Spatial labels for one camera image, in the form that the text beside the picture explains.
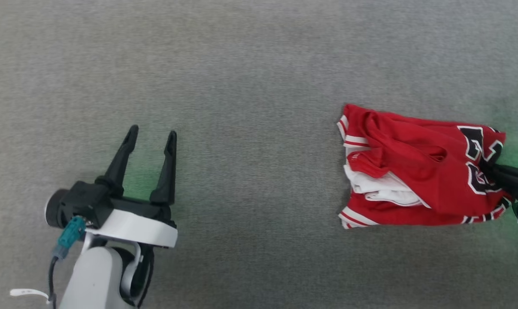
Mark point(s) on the red Bulls 23 jersey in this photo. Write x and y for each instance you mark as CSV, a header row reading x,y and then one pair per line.
x,y
413,171

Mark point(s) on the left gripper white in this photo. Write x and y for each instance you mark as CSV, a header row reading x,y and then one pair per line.
x,y
134,225

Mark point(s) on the grey fabric sofa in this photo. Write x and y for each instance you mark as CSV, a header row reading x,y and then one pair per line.
x,y
263,128

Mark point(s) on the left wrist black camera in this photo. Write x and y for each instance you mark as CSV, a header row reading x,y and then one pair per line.
x,y
78,201

